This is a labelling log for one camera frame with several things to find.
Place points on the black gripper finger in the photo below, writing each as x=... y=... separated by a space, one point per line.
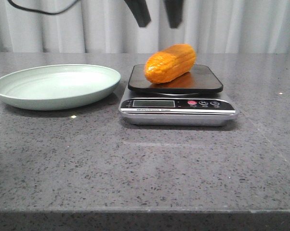
x=140 y=11
x=174 y=11

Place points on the orange toy corn cob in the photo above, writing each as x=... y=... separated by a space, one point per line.
x=166 y=65

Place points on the white pleated curtain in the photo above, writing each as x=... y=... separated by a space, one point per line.
x=108 y=26

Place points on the silver digital kitchen scale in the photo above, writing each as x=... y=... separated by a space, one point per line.
x=194 y=99

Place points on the pale green round plate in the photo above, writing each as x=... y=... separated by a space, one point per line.
x=58 y=87

